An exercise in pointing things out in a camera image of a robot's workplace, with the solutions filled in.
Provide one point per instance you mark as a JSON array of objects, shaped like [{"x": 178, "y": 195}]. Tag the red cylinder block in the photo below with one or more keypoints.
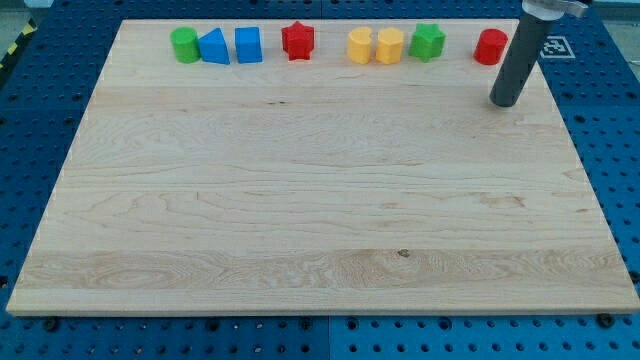
[{"x": 490, "y": 46}]

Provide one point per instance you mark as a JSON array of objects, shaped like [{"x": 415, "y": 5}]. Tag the red star block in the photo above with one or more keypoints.
[{"x": 298, "y": 41}]

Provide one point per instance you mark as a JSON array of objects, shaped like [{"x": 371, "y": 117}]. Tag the green star block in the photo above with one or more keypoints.
[{"x": 427, "y": 42}]

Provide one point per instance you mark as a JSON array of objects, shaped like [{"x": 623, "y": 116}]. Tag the wooden board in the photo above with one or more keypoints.
[{"x": 318, "y": 187}]

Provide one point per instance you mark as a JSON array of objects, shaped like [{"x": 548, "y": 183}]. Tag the yellow hexagon block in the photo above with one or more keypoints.
[{"x": 389, "y": 45}]

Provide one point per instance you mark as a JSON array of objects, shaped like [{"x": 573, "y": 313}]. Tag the blue cube block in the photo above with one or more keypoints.
[{"x": 248, "y": 45}]

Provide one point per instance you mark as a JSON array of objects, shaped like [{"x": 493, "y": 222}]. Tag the blue triangle block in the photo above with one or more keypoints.
[{"x": 213, "y": 47}]

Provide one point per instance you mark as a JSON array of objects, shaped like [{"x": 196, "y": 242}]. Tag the green cylinder block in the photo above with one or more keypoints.
[{"x": 185, "y": 44}]

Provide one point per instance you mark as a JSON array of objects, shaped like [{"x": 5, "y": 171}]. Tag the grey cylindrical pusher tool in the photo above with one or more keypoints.
[{"x": 520, "y": 59}]

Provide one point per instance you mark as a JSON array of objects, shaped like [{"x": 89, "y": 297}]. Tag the white fiducial marker tag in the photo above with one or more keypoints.
[{"x": 556, "y": 47}]

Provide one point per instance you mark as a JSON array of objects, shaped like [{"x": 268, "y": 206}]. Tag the yellow black hazard tape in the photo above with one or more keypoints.
[{"x": 19, "y": 45}]

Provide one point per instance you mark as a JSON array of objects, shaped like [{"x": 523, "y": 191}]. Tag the silver tool mount clamp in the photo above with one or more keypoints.
[{"x": 552, "y": 10}]

